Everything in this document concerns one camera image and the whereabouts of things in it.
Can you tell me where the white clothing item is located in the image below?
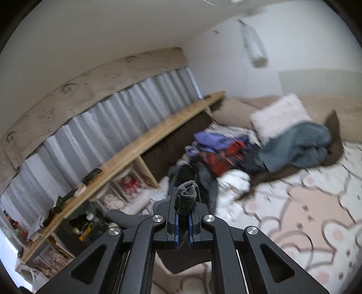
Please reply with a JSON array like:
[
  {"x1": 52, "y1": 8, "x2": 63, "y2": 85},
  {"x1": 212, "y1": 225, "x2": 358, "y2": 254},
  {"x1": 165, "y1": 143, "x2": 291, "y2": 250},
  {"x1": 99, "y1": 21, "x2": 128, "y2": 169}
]
[{"x1": 217, "y1": 169, "x2": 252, "y2": 202}]

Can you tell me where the beige printed wall hanging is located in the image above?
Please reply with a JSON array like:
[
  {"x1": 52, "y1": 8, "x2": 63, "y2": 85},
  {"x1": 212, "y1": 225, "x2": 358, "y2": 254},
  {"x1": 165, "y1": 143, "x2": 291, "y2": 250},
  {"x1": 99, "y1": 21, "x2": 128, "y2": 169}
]
[{"x1": 0, "y1": 47, "x2": 188, "y2": 195}]

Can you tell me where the long wooden shelf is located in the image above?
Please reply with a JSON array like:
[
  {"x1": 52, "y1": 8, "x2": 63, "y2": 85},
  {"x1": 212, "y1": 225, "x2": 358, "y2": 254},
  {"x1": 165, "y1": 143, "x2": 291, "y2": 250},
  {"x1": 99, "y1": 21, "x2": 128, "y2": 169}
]
[{"x1": 15, "y1": 91, "x2": 226, "y2": 272}]

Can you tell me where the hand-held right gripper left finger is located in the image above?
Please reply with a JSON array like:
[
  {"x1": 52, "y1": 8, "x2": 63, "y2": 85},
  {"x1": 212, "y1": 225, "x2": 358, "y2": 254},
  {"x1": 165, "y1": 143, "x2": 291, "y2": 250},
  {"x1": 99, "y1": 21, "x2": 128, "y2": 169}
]
[{"x1": 36, "y1": 197, "x2": 180, "y2": 294}]

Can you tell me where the pile of mixed clothes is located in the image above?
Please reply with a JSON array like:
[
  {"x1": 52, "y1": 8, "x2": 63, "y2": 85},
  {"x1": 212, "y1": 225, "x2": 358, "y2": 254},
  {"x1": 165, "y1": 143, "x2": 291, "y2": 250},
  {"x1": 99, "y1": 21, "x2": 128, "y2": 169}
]
[{"x1": 181, "y1": 128, "x2": 262, "y2": 177}]

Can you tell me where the white fluffy pillow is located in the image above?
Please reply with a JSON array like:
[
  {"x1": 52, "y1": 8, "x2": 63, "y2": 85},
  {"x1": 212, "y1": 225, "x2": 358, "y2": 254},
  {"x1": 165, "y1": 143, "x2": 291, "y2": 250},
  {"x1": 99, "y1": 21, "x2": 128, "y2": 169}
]
[{"x1": 249, "y1": 94, "x2": 313, "y2": 146}]

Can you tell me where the beige sofa backrest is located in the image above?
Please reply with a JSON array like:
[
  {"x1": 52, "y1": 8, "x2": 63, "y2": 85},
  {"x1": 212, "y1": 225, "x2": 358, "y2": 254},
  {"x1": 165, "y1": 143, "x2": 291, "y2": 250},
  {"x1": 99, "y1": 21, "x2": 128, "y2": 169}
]
[{"x1": 211, "y1": 95, "x2": 362, "y2": 143}]

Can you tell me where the grey curtain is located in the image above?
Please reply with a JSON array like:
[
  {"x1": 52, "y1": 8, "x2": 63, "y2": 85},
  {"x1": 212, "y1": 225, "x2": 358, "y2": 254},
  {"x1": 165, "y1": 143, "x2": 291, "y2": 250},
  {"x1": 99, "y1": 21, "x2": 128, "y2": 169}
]
[{"x1": 0, "y1": 66, "x2": 202, "y2": 215}]

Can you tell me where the hanging clear plastic bag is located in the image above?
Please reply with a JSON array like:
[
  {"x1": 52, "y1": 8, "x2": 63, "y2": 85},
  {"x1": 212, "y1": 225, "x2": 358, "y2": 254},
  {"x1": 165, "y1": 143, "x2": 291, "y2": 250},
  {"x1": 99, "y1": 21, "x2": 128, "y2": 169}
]
[{"x1": 239, "y1": 20, "x2": 269, "y2": 68}]

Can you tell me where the dark grey garment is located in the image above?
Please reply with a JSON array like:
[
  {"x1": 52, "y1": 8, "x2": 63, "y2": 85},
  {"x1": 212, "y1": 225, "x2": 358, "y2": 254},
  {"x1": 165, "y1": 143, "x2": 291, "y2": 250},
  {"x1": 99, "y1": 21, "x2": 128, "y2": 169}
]
[{"x1": 105, "y1": 162, "x2": 219, "y2": 274}]

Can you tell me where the black remote control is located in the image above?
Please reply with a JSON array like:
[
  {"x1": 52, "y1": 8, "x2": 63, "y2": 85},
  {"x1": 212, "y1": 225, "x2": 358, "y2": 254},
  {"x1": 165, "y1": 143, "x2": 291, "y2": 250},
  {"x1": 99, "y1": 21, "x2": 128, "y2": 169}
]
[{"x1": 81, "y1": 168, "x2": 102, "y2": 184}]

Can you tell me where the blue-grey blanket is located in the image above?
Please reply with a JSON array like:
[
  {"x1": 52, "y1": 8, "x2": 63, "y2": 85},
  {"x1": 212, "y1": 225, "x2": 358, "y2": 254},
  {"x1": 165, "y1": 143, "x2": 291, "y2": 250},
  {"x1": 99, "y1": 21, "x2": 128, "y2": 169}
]
[{"x1": 254, "y1": 121, "x2": 332, "y2": 172}]

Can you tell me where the red floral storage box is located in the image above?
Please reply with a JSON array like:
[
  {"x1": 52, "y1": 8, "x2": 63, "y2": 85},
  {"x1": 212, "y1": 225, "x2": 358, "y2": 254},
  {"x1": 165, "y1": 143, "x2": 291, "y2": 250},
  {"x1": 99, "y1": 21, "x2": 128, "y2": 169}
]
[{"x1": 117, "y1": 170, "x2": 149, "y2": 200}]

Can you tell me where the brown cushion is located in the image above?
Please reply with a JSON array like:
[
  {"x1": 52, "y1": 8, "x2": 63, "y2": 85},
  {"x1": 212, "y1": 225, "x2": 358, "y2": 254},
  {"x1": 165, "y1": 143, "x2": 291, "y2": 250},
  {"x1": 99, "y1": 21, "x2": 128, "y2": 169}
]
[{"x1": 249, "y1": 109, "x2": 345, "y2": 187}]

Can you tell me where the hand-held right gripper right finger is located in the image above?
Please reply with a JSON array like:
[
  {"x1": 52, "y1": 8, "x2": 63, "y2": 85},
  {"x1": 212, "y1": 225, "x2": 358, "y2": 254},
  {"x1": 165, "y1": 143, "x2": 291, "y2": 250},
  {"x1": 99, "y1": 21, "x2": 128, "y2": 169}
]
[{"x1": 188, "y1": 201, "x2": 331, "y2": 294}]

